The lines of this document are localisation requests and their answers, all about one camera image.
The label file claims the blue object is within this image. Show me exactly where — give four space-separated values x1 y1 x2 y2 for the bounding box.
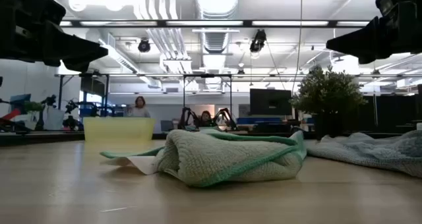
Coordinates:
9 93 32 115

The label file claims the green microfiber towel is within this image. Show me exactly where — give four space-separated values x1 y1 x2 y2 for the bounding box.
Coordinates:
100 128 307 188

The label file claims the person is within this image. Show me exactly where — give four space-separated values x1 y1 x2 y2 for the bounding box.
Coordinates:
197 110 215 128
127 96 152 118

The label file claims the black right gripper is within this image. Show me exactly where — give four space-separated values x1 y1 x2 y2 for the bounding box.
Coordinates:
326 0 422 65

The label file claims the small plant in white pot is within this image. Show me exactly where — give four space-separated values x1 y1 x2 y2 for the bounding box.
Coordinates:
23 100 44 130

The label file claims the bushy potted plant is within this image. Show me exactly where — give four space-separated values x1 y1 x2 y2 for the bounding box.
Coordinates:
289 65 367 140

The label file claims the black aluminium table frame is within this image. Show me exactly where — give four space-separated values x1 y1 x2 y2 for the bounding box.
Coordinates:
0 130 422 148

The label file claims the red object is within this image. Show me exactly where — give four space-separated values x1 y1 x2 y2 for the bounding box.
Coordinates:
0 107 22 126

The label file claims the black overhead frame beam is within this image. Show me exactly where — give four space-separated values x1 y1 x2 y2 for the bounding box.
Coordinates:
59 18 375 29

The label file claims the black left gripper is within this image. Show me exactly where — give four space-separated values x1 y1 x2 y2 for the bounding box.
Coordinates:
0 0 109 72

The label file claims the grey microfiber towel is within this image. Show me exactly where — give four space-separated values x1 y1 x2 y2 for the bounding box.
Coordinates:
306 130 422 179

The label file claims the black background rig frame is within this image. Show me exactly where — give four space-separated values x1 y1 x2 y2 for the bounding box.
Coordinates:
182 73 233 115
54 72 111 117

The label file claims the black hanging camera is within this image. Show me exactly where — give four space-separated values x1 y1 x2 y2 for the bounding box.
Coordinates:
137 38 152 53
249 29 267 53

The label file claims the black monitor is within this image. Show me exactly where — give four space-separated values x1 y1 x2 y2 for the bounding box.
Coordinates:
249 88 293 116

